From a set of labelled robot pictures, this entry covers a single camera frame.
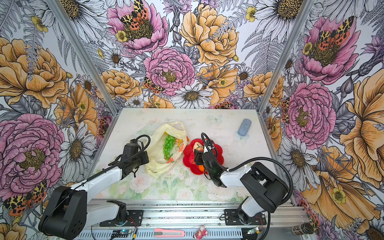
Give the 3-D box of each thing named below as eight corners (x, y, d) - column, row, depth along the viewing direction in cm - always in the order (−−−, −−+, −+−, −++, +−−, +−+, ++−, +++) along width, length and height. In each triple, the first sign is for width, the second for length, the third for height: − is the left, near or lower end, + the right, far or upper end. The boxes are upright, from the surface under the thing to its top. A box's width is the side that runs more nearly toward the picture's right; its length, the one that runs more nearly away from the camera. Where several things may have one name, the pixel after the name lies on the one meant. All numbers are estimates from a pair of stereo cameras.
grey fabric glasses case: (236, 133, 110) (237, 130, 108) (243, 120, 119) (244, 117, 117) (245, 137, 108) (246, 134, 106) (251, 123, 117) (252, 120, 115)
